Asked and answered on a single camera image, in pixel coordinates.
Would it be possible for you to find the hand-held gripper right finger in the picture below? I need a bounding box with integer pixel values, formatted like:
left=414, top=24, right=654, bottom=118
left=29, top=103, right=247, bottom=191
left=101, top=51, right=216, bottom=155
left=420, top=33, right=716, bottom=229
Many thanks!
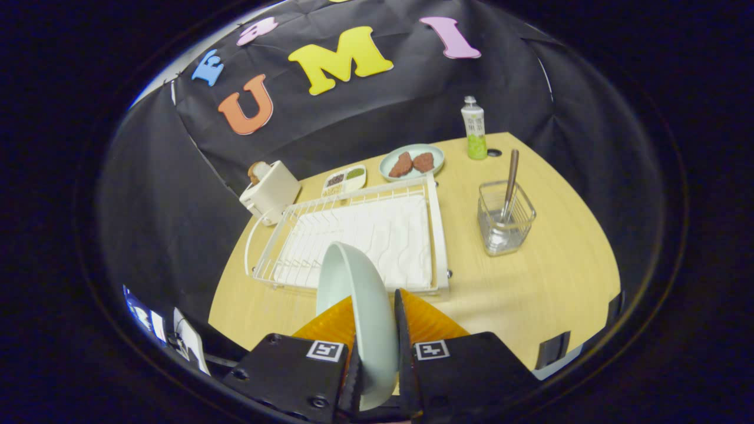
left=393, top=288, right=540, bottom=420

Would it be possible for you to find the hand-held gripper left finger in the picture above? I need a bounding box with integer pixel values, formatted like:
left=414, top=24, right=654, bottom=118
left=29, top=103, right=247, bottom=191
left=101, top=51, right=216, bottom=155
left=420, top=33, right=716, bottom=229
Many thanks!
left=223, top=294, right=365, bottom=423

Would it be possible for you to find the white wire dish rack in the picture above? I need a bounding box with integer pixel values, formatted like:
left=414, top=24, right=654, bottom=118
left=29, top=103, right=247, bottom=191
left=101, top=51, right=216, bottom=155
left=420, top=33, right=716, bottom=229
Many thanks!
left=244, top=173, right=453, bottom=295

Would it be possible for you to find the clear wire basket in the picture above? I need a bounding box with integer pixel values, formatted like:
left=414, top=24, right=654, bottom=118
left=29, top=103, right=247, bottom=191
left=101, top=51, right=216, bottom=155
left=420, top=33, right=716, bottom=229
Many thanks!
left=477, top=180, right=537, bottom=257

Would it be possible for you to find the metal spoon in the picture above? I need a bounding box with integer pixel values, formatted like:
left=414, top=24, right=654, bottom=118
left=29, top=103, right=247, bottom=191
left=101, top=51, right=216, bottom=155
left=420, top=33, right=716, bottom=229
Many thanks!
left=490, top=149, right=520, bottom=245

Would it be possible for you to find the small divided seasoning dish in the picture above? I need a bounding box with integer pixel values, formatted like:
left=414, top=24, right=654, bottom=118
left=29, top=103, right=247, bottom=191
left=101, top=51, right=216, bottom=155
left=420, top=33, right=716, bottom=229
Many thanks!
left=321, top=164, right=367, bottom=198

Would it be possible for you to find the pale green plate with patties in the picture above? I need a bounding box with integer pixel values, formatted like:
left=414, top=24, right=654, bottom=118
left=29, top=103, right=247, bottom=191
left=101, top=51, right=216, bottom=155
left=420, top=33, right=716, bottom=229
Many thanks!
left=379, top=144, right=445, bottom=182

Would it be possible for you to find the white and blue object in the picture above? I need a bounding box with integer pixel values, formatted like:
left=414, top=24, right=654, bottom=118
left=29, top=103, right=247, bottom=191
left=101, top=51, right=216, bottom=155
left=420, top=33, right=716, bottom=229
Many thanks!
left=123, top=286, right=211, bottom=376

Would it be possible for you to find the cream white toaster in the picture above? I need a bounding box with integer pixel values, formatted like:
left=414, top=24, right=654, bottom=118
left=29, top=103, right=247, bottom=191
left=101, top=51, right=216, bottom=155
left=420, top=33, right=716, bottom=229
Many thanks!
left=239, top=160, right=302, bottom=226

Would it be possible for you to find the white and green bottle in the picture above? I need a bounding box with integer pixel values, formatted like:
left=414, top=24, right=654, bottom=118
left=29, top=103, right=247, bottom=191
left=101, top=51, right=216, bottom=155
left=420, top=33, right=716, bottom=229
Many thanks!
left=461, top=96, right=488, bottom=161

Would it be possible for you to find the black backdrop cloth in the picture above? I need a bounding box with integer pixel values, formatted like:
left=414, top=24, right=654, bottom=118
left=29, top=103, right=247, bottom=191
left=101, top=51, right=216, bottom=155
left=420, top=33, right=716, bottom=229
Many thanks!
left=97, top=0, right=672, bottom=348

